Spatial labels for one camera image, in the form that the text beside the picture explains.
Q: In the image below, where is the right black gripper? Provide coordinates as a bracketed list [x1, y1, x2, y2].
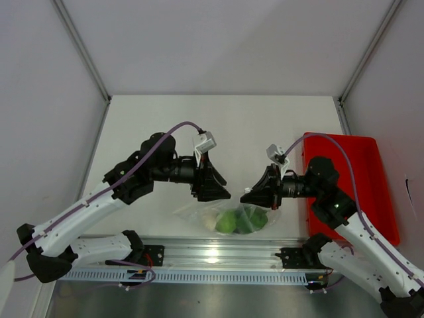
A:
[240, 163, 321, 211]

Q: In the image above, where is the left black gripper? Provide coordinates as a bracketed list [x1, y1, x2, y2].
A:
[152, 149, 231, 201]

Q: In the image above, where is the green bell pepper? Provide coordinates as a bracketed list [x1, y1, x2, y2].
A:
[235, 206, 268, 234]

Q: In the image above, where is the clear dotted zip bag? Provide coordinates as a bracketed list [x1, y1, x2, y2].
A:
[174, 193, 281, 237]

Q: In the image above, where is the white egg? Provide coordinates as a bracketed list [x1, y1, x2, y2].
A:
[202, 215, 217, 232]

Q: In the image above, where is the bumpy green toy vegetable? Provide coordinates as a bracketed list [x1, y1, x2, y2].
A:
[215, 209, 237, 234]

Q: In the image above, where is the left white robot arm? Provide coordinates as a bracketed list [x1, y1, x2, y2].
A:
[17, 131, 231, 283]

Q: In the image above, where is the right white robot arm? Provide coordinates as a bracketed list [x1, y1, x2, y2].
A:
[240, 156, 423, 317]

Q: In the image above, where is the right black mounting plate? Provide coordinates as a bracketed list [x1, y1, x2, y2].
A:
[274, 247, 323, 269]

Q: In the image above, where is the black mounting plate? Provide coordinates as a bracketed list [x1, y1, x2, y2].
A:
[274, 247, 323, 269]
[123, 245, 165, 267]

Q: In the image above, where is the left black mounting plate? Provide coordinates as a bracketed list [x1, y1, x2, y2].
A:
[123, 245, 165, 267]

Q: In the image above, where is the red plastic tray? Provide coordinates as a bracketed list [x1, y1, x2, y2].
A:
[302, 134, 400, 246]

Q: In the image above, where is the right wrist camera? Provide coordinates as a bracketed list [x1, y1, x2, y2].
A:
[266, 144, 290, 179]

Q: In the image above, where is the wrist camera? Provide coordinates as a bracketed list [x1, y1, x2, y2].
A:
[266, 144, 290, 179]
[192, 131, 217, 166]

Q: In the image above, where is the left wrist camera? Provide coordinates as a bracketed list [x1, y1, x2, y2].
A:
[192, 131, 217, 166]

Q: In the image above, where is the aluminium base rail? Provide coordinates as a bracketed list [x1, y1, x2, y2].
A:
[40, 231, 303, 271]

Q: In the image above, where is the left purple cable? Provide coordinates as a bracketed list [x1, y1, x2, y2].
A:
[6, 121, 205, 292]

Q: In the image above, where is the purple cable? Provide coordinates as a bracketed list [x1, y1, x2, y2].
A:
[6, 121, 205, 292]
[281, 132, 424, 292]

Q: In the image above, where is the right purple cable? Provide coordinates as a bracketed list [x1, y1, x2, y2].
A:
[281, 132, 424, 292]

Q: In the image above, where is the right aluminium frame post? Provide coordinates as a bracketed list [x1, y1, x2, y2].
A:
[337, 0, 408, 106]

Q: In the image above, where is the aluminium frame post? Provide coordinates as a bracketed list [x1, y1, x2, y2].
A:
[49, 0, 112, 106]
[337, 0, 408, 106]

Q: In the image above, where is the white slotted cable duct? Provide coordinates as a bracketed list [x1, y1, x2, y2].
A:
[61, 268, 308, 286]

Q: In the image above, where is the left aluminium frame post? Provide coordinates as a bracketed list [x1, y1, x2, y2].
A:
[49, 0, 112, 106]

